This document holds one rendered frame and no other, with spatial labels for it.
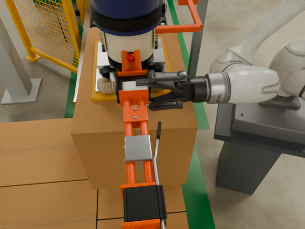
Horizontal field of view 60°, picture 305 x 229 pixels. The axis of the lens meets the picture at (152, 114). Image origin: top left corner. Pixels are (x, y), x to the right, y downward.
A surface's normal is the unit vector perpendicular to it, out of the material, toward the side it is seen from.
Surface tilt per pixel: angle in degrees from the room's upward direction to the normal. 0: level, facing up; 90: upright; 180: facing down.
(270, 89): 61
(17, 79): 90
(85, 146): 89
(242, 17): 0
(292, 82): 89
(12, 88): 90
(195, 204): 0
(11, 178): 0
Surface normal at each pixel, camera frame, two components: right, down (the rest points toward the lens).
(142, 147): 0.00, -0.65
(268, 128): -0.26, 0.74
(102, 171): 0.07, 0.76
